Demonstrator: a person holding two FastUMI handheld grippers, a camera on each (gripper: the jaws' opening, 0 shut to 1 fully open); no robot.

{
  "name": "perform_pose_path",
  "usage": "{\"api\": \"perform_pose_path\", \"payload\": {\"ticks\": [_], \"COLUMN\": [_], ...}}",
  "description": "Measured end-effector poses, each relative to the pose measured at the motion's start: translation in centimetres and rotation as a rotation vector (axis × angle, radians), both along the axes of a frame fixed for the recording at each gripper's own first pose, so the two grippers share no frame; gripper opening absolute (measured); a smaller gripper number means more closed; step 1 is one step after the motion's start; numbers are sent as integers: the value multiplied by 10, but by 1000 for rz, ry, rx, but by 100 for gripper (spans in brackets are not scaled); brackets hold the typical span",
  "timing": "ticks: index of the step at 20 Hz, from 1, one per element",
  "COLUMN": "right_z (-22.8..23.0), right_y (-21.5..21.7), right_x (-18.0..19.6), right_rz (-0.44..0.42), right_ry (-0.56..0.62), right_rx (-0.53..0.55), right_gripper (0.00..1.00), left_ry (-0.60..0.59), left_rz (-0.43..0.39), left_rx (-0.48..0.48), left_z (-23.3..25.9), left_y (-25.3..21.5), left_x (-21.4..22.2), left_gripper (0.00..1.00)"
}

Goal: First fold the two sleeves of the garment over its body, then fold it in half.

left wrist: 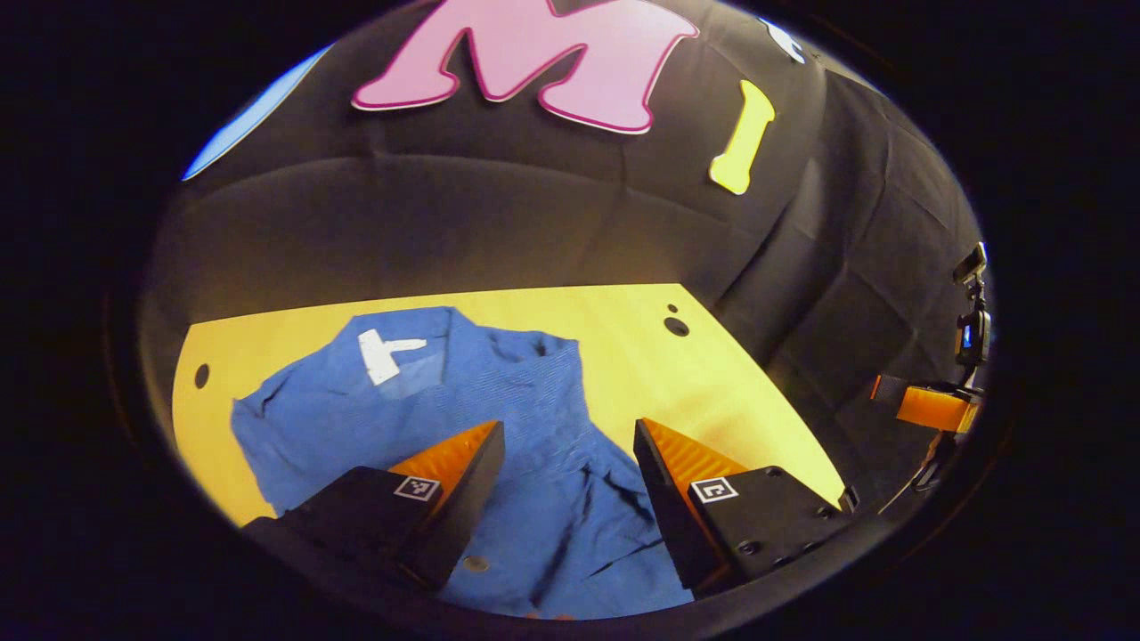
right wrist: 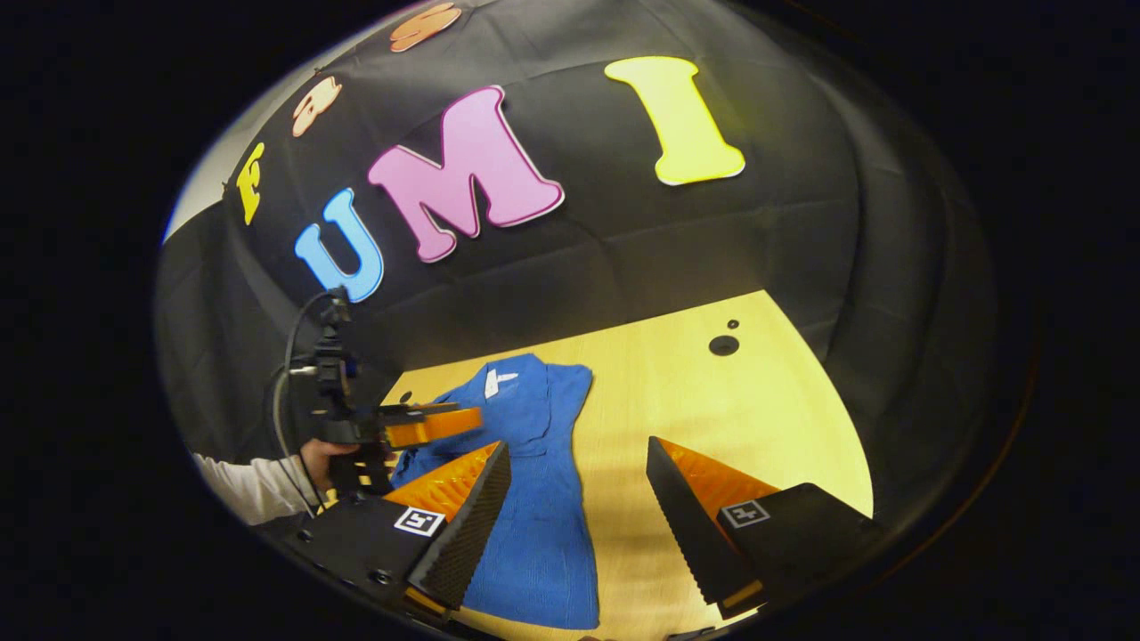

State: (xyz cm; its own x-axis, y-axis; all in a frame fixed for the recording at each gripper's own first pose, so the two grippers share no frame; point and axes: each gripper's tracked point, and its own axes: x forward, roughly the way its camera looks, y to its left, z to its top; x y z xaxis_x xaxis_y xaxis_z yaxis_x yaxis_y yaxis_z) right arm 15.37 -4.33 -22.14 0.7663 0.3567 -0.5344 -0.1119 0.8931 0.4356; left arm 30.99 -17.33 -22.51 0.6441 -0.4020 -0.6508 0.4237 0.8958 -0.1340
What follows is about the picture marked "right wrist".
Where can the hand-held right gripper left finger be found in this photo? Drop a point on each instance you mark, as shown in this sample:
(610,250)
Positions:
(472,534)

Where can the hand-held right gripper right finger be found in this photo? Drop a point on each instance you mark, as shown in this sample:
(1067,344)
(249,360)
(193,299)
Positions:
(690,534)

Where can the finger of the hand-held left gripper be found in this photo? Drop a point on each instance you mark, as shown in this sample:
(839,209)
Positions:
(436,427)

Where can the blue button-up shirt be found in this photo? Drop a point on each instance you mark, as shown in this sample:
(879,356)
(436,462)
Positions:
(543,552)

